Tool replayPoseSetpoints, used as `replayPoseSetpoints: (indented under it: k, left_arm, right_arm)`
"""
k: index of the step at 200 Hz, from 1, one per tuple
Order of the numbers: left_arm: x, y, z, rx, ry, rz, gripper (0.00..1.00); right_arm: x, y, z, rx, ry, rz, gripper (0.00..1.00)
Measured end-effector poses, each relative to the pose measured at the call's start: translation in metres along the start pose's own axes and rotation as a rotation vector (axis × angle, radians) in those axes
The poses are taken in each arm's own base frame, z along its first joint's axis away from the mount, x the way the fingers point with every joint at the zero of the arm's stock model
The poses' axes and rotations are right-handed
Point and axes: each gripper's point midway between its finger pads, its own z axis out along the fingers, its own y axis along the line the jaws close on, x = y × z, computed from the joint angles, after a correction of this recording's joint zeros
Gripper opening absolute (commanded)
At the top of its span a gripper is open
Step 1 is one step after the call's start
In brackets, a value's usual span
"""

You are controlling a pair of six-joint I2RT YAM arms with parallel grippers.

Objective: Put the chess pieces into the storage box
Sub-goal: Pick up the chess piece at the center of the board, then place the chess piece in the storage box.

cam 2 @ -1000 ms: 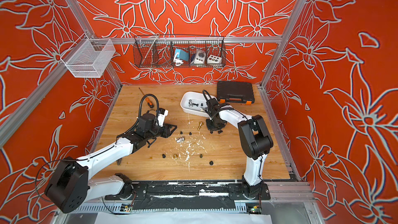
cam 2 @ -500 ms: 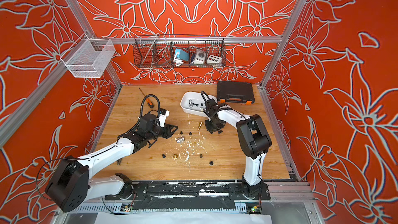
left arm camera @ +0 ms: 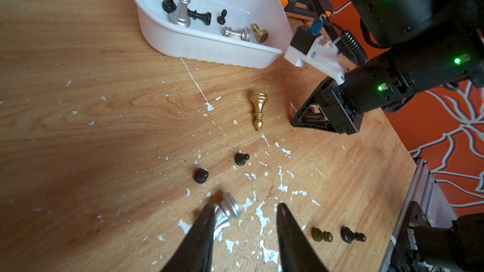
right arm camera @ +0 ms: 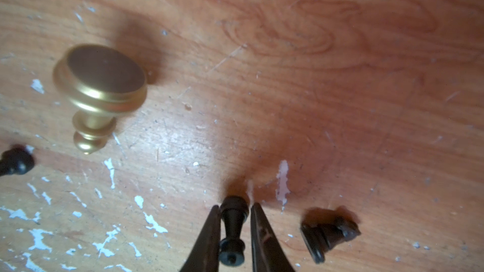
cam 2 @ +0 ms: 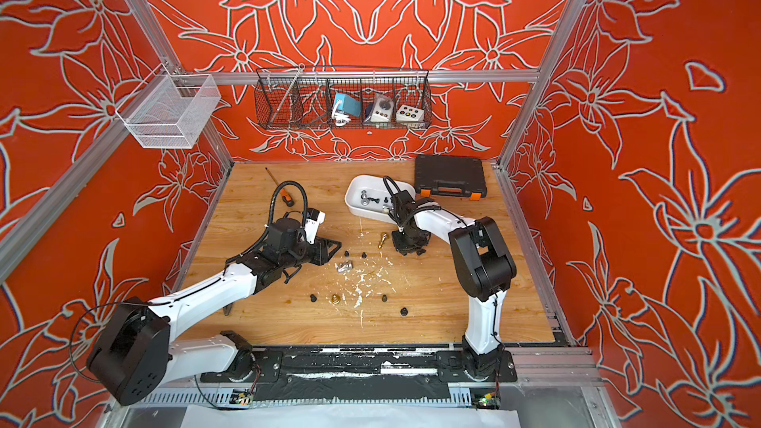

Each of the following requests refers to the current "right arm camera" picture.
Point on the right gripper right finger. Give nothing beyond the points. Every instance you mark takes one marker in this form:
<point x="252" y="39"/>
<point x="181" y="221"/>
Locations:
<point x="267" y="254"/>

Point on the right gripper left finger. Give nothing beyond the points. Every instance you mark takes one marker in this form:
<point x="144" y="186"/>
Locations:
<point x="205" y="252"/>

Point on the black chess pawn one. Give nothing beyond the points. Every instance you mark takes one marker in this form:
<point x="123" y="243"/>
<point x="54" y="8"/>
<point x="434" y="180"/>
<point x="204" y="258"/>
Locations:
<point x="234" y="213"/>

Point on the black chess piece right two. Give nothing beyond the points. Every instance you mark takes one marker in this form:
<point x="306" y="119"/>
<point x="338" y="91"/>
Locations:
<point x="322" y="238"/>

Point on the gold chess bishop lying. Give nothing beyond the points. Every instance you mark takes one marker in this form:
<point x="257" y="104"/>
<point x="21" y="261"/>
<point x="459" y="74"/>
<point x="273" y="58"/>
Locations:
<point x="103" y="84"/>

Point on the black chess pawn centre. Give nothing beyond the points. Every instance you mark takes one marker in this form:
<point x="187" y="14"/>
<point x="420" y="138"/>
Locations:
<point x="16" y="161"/>

